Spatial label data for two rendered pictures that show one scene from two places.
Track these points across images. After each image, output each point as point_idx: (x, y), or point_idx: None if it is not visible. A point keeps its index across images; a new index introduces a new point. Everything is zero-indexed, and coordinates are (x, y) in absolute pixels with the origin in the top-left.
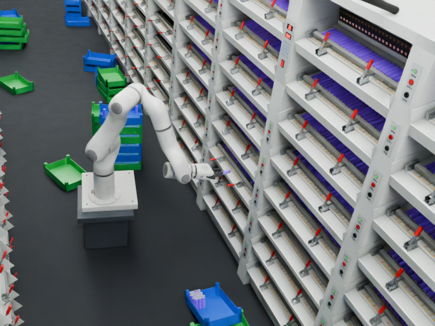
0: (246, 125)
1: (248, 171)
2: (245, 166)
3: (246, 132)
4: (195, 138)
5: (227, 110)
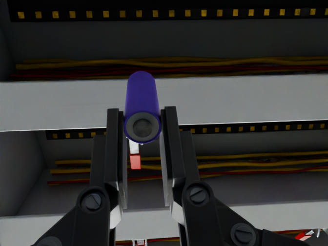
0: (145, 243)
1: (20, 116)
2: (74, 115)
3: (132, 231)
4: None
5: (319, 216)
